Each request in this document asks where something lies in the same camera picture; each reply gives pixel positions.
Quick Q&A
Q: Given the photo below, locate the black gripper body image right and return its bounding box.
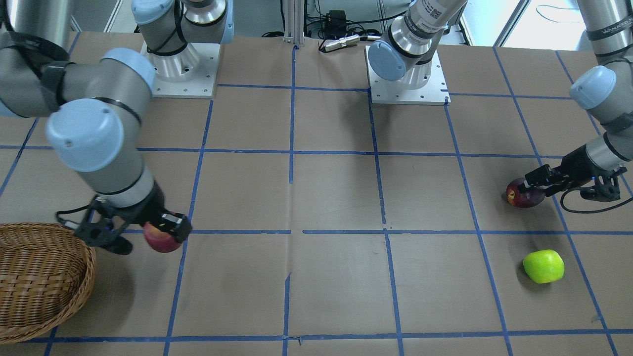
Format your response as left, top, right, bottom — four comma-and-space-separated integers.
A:
544, 146, 627, 202

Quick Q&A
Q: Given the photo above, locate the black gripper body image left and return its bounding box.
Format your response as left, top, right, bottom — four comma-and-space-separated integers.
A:
74, 183, 167, 248

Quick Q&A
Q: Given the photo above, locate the red apple with yellow top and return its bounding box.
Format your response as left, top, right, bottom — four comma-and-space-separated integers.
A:
143, 222, 183, 253

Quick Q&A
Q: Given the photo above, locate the dark red apple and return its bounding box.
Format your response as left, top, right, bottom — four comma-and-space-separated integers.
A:
505, 178, 545, 208

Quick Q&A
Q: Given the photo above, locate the green apple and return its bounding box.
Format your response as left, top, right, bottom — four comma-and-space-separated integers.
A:
522, 249, 565, 284

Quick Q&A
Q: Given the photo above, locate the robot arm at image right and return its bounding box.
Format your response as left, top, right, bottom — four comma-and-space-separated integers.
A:
367, 0, 632, 208

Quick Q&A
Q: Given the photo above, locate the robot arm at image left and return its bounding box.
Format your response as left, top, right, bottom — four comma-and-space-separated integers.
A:
1, 0, 570, 261

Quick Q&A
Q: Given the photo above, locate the woven wicker basket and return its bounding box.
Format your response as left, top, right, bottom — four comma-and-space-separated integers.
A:
0, 222, 96, 345

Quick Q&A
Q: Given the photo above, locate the silver cylindrical connector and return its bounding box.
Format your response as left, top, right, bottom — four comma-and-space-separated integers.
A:
319, 35, 361, 53

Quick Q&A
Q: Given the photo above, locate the black power adapter box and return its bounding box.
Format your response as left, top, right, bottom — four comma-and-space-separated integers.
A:
324, 10, 347, 32

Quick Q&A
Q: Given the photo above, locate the white base plate image left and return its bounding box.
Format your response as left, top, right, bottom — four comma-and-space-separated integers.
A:
140, 43, 222, 99

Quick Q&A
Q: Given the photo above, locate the white base plate image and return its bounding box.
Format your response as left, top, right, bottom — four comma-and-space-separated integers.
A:
366, 52, 452, 105
140, 43, 222, 99

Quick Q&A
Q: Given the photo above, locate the white base plate image right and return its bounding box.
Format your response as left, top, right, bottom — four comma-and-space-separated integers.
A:
366, 52, 452, 105

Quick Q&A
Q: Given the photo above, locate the aluminium frame post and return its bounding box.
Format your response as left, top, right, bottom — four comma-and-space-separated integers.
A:
282, 0, 306, 48

